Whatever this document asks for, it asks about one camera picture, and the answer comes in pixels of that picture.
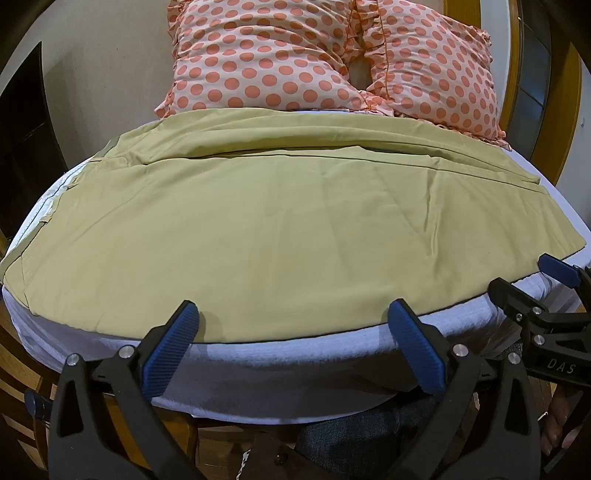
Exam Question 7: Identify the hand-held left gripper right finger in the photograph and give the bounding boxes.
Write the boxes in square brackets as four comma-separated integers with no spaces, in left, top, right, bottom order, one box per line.
[387,298,544,480]

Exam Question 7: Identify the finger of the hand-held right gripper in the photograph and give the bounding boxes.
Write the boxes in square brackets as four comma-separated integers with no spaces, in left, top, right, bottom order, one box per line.
[488,276,591,343]
[537,252,591,297]

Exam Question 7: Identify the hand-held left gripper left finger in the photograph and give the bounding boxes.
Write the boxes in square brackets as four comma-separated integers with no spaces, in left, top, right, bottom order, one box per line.
[48,300,201,480]

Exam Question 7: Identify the yellow-green pants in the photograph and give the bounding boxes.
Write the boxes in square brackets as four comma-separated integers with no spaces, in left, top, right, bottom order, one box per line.
[0,108,587,347]

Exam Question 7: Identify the person's right hand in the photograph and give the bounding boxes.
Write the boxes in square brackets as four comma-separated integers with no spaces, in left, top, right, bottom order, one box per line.
[541,385,581,457]

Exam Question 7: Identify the bed with white sheet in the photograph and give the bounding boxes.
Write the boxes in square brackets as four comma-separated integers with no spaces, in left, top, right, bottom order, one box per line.
[2,108,591,422]

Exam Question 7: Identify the person's leg in jeans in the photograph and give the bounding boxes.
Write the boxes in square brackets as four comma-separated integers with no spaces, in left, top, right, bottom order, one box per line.
[294,398,441,480]

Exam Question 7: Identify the wooden framed glass door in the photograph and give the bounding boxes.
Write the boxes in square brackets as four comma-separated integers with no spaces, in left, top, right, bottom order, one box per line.
[501,0,583,188]

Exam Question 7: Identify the dark doorway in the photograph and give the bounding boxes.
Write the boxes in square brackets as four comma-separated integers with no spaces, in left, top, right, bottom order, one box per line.
[0,41,66,241]

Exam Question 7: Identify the polka dot pillow with ruffles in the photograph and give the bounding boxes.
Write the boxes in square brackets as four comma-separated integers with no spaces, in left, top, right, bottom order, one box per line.
[348,0,512,151]

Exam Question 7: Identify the large polka dot pillow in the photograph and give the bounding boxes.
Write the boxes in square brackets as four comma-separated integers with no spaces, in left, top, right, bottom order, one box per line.
[154,0,384,120]

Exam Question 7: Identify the wooden bed frame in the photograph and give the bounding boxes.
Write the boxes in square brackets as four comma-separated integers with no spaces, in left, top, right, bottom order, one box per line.
[102,391,200,480]

